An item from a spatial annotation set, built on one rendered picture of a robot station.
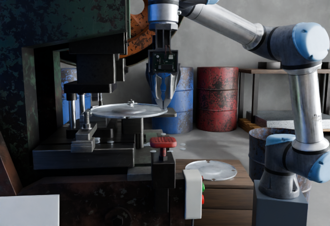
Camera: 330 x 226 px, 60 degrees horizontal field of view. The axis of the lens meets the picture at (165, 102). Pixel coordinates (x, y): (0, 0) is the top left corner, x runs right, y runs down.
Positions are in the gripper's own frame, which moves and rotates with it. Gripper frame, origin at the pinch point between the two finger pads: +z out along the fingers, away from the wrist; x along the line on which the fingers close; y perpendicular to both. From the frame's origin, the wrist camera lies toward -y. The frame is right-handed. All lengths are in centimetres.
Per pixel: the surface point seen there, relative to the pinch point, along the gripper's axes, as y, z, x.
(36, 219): -0.3, 32.9, -35.4
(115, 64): -24.7, -10.0, -16.6
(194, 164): -90, 50, 18
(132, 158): -9.1, 18.2, -9.4
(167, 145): 3.6, 10.3, 1.2
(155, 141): 2.8, 9.5, -2.0
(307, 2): -381, -100, 220
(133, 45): -64, -18, -14
